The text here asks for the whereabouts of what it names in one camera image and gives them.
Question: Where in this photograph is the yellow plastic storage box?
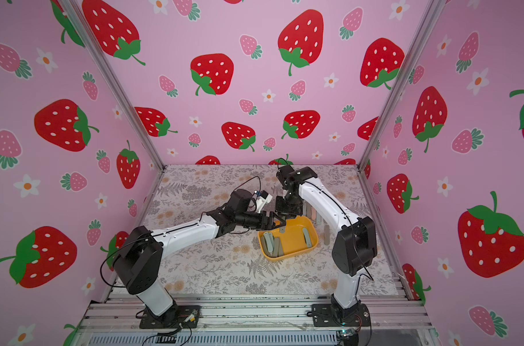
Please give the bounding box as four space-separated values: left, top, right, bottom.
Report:
258 216 319 262

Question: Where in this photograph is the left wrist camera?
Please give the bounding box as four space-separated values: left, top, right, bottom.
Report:
228 188 274 215

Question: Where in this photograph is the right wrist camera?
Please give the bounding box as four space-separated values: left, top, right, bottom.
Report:
276 165 298 195

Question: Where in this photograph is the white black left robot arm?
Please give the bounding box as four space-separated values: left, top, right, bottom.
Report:
112 207 286 321

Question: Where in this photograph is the grey green folding knife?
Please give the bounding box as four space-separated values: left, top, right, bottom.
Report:
324 224 331 246

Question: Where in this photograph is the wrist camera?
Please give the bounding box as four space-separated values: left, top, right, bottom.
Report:
228 188 274 215
276 165 298 195

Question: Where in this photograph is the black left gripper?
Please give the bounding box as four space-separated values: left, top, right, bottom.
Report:
233 212 286 232

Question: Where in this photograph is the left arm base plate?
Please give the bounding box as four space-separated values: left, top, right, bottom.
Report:
140 304 201 330

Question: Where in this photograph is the aluminium frame rail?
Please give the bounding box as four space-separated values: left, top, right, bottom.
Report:
72 294 441 345

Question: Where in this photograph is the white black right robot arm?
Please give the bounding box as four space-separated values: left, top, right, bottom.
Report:
275 165 377 310

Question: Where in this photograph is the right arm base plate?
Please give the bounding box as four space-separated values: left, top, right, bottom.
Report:
306 302 372 328

